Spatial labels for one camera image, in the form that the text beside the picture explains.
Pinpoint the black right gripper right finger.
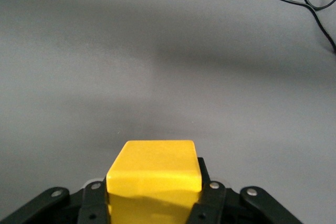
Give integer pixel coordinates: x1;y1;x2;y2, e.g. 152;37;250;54
185;157;302;224

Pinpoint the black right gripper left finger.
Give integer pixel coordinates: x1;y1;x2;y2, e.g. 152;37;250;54
0;176;113;224

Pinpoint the yellow wooden block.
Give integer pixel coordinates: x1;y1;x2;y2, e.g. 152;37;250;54
106;140;203;224

